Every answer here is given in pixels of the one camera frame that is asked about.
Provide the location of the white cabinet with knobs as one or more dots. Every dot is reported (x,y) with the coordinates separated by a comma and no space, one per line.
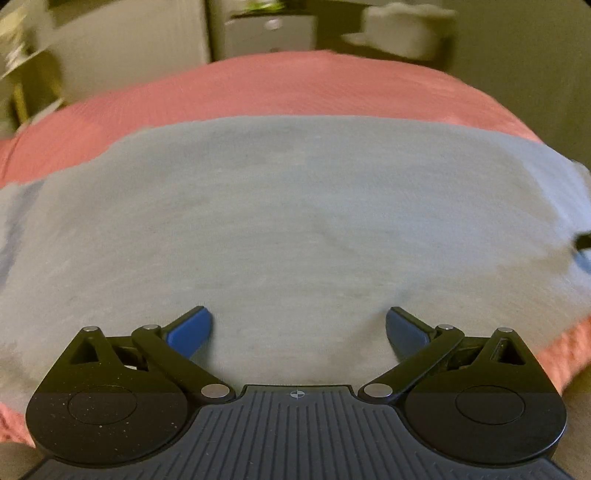
(272,34)

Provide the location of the pink ribbed bedspread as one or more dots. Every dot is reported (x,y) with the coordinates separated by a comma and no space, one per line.
(277,87)

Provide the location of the grey pants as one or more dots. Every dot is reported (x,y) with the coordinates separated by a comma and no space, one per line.
(277,221)

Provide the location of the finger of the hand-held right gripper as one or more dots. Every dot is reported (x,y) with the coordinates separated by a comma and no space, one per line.
(582,242)

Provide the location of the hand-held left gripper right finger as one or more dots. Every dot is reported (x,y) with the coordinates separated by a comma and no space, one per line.
(406,332)

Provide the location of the white wardrobe panel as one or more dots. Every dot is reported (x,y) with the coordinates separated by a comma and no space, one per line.
(138,46)

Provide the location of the yellow-legged side shelf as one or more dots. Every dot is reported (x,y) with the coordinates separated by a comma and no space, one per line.
(23,55)

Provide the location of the white box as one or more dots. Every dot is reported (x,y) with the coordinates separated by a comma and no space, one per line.
(399,27)

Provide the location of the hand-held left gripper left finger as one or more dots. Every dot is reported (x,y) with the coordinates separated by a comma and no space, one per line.
(191,330)

